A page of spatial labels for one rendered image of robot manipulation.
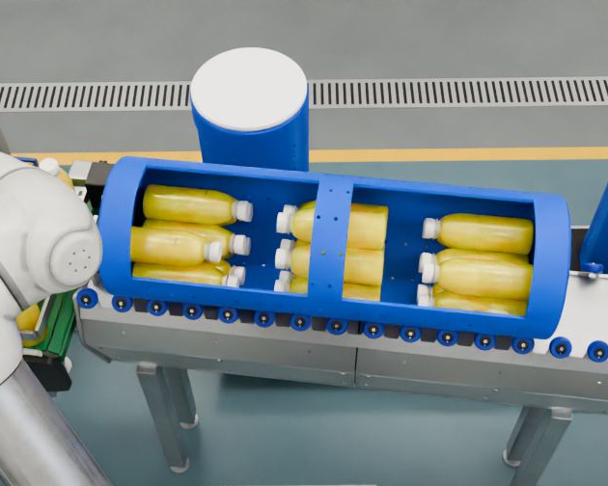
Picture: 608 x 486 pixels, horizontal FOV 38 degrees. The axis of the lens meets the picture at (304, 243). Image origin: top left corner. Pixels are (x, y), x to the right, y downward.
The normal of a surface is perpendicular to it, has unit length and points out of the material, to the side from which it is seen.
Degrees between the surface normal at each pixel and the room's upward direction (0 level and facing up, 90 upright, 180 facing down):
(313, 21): 0
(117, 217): 29
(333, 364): 70
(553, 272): 40
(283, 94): 0
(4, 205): 21
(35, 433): 54
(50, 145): 0
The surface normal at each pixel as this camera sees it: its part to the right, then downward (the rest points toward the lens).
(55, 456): 0.68, 0.00
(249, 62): -0.01, -0.58
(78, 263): 0.69, 0.30
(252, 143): 0.11, 0.80
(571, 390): -0.12, 0.56
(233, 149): -0.29, 0.78
